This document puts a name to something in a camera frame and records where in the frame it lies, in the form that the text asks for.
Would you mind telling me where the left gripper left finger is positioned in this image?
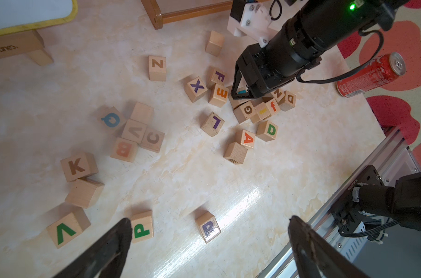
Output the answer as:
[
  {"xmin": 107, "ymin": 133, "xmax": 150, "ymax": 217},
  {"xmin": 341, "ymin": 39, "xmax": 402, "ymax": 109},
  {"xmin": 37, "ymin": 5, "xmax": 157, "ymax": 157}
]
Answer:
[{"xmin": 55, "ymin": 218, "xmax": 132, "ymax": 278}]

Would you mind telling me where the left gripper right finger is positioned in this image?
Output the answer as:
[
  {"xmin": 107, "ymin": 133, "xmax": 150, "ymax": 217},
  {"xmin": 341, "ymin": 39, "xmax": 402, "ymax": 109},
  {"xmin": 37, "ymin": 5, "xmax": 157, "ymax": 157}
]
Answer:
[{"xmin": 288, "ymin": 215, "xmax": 367, "ymax": 278}]

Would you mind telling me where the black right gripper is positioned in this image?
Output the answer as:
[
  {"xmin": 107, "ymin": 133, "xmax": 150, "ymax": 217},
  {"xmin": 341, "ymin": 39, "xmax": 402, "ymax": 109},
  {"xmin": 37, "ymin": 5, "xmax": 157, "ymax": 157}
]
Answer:
[{"xmin": 231, "ymin": 43, "xmax": 321, "ymax": 100}]

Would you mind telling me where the wooden block letter R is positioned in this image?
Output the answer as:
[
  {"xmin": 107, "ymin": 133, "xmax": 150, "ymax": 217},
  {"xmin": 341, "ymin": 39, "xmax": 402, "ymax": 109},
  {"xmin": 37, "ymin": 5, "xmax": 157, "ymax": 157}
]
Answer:
[{"xmin": 195, "ymin": 212, "xmax": 221, "ymax": 243}]

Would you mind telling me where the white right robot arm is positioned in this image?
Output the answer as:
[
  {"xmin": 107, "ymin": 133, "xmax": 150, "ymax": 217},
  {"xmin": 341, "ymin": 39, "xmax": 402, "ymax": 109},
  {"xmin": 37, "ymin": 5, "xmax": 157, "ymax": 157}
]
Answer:
[{"xmin": 228, "ymin": 1, "xmax": 406, "ymax": 100}]

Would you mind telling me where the wooden block brown letter N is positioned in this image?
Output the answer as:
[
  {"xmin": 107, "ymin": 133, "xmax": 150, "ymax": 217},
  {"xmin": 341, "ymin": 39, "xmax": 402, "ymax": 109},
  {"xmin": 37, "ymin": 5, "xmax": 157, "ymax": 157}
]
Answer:
[{"xmin": 262, "ymin": 89, "xmax": 286, "ymax": 104}]

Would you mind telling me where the wooden block orange letter f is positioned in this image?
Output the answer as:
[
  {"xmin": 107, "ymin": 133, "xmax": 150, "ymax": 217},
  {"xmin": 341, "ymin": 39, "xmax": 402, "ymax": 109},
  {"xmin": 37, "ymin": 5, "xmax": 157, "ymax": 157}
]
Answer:
[{"xmin": 265, "ymin": 98, "xmax": 281, "ymax": 118}]

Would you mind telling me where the wooden block yellow letter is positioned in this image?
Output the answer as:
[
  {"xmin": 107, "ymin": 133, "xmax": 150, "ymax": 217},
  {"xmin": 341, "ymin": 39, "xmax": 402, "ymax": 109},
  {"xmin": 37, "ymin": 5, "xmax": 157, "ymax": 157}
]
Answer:
[{"xmin": 250, "ymin": 103, "xmax": 271, "ymax": 123}]

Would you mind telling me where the wooden block letter G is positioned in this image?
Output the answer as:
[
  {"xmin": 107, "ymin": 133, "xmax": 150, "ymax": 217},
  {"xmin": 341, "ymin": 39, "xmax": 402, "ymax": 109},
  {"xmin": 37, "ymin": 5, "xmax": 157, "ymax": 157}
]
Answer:
[{"xmin": 233, "ymin": 101, "xmax": 257, "ymax": 124}]

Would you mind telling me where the wooden block purple letter F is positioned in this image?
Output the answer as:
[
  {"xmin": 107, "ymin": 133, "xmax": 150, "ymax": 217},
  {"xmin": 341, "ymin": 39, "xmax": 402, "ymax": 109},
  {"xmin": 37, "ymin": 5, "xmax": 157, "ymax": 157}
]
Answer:
[{"xmin": 207, "ymin": 67, "xmax": 227, "ymax": 88}]

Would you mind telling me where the wooden block orange letter E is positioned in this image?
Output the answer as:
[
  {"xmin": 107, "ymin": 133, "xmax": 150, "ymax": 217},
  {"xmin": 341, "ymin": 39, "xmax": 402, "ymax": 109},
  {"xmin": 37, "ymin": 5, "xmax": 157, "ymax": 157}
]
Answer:
[{"xmin": 209, "ymin": 84, "xmax": 229, "ymax": 108}]

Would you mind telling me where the wooden block brown letter D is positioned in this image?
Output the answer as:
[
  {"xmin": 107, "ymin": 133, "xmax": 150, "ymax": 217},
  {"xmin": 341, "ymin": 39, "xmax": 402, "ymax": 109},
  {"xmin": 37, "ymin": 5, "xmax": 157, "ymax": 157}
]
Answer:
[{"xmin": 278, "ymin": 91, "xmax": 297, "ymax": 111}]

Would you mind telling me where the wooden block letter P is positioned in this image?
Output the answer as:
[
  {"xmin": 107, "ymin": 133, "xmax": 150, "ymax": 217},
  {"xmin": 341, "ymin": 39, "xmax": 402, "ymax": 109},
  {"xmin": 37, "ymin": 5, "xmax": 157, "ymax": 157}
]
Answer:
[{"xmin": 130, "ymin": 210, "xmax": 154, "ymax": 243}]

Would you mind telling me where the wooden block letter V green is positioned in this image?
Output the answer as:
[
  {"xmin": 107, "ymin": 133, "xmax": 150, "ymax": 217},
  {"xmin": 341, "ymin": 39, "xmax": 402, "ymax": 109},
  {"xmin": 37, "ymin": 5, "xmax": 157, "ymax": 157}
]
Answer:
[{"xmin": 46, "ymin": 208, "xmax": 91, "ymax": 249}]

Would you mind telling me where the wooden block letter D green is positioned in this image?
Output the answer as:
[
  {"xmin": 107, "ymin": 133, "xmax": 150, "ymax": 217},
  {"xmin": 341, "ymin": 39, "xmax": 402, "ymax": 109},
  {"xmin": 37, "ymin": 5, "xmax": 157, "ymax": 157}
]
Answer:
[{"xmin": 256, "ymin": 120, "xmax": 279, "ymax": 142}]

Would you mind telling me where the wooden block letter X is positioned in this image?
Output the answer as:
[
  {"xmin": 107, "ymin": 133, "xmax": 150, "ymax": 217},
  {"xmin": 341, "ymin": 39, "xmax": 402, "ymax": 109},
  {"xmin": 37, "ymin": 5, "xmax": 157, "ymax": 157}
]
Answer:
[{"xmin": 184, "ymin": 76, "xmax": 208, "ymax": 103}]

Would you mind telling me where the wooden block letter A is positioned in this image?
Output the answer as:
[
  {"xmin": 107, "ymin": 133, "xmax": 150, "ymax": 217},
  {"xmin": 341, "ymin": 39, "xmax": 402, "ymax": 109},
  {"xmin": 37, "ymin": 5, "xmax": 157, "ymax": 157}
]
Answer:
[{"xmin": 235, "ymin": 130, "xmax": 256, "ymax": 149}]

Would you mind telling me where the wooden block letter L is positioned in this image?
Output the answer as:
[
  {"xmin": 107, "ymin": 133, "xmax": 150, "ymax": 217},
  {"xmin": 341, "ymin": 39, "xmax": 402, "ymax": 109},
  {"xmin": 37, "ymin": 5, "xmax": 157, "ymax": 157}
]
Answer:
[{"xmin": 201, "ymin": 112, "xmax": 225, "ymax": 137}]

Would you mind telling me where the wooden block letter K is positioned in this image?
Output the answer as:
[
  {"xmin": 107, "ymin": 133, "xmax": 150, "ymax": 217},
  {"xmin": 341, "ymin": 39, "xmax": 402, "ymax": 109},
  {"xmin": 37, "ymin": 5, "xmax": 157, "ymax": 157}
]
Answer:
[{"xmin": 61, "ymin": 152, "xmax": 99, "ymax": 182}]

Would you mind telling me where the wooden block letter Z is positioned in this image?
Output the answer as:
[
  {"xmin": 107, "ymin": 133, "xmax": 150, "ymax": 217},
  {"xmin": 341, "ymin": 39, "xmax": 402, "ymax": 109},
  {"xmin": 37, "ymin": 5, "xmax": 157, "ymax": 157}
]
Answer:
[{"xmin": 149, "ymin": 56, "xmax": 167, "ymax": 82}]

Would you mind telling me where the wooden block letter B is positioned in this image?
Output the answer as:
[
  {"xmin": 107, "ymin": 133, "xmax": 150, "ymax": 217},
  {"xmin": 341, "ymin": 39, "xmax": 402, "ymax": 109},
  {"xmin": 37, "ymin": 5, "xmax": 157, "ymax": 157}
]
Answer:
[{"xmin": 110, "ymin": 137, "xmax": 139, "ymax": 163}]

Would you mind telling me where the wooden block letter C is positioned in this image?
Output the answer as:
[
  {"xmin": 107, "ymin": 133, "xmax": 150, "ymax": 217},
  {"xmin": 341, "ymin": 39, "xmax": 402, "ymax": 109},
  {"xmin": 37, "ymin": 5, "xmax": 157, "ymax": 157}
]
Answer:
[{"xmin": 140, "ymin": 127, "xmax": 165, "ymax": 153}]

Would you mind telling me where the wooden block brown letter V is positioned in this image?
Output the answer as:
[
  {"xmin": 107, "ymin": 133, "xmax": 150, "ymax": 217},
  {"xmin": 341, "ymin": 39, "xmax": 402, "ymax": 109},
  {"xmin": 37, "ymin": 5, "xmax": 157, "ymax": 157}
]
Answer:
[{"xmin": 121, "ymin": 119, "xmax": 147, "ymax": 144}]

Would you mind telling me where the wooden block letter Q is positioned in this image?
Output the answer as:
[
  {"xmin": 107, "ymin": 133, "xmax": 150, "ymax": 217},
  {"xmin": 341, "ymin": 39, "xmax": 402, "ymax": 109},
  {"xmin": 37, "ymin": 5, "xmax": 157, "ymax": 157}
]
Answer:
[{"xmin": 97, "ymin": 107, "xmax": 127, "ymax": 133}]

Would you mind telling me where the plain wooden block far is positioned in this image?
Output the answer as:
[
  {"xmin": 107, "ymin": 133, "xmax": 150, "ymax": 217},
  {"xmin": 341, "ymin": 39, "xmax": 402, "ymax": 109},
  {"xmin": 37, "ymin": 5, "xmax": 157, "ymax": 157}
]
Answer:
[{"xmin": 205, "ymin": 31, "xmax": 225, "ymax": 57}]

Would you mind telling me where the plain wooden block near K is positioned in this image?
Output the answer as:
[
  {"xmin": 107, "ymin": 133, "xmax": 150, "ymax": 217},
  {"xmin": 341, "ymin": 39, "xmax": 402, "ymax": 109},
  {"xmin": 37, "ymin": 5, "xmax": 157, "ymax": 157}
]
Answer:
[{"xmin": 65, "ymin": 178, "xmax": 105, "ymax": 209}]

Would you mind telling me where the plain wooden block near A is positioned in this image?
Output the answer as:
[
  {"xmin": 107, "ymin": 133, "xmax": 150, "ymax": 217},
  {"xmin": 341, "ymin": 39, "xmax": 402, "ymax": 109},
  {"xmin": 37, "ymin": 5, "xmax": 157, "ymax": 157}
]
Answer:
[{"xmin": 223, "ymin": 142, "xmax": 248, "ymax": 164}]

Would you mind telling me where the wooden two-tier shelf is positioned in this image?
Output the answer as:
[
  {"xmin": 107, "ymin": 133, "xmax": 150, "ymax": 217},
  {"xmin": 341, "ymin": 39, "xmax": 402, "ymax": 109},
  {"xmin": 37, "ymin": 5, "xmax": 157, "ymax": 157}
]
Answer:
[{"xmin": 141, "ymin": 0, "xmax": 232, "ymax": 30}]

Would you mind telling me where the plain wooden block near Q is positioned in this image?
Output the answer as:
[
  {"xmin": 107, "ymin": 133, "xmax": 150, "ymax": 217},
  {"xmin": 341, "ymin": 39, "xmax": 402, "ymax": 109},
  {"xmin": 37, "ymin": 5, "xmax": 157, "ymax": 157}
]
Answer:
[{"xmin": 130, "ymin": 102, "xmax": 154, "ymax": 125}]

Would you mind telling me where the red soda can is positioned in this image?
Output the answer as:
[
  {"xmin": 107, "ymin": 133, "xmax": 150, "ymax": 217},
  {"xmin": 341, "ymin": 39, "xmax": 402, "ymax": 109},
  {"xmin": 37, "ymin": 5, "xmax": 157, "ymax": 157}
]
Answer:
[{"xmin": 336, "ymin": 52, "xmax": 407, "ymax": 98}]

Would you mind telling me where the wooden whiteboard easel stand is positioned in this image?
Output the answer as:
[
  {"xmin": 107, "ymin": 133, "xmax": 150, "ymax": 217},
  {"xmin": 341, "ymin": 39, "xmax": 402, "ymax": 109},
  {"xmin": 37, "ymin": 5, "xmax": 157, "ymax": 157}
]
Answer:
[{"xmin": 0, "ymin": 30, "xmax": 54, "ymax": 66}]

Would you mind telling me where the whiteboard with REC writing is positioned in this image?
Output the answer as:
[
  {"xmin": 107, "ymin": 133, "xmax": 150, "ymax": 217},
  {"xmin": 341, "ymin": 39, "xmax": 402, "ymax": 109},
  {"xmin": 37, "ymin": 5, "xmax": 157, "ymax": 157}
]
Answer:
[{"xmin": 0, "ymin": 0, "xmax": 78, "ymax": 36}]

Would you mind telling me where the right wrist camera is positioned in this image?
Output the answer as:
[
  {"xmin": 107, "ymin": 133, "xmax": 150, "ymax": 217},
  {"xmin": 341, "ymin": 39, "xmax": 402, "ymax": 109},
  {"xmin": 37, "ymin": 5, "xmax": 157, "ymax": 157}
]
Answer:
[{"xmin": 227, "ymin": 0, "xmax": 278, "ymax": 48}]

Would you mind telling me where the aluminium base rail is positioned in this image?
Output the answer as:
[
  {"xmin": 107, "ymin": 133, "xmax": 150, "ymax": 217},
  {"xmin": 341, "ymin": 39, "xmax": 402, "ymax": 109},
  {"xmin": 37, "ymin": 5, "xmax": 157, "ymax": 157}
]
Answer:
[{"xmin": 261, "ymin": 127, "xmax": 421, "ymax": 278}]

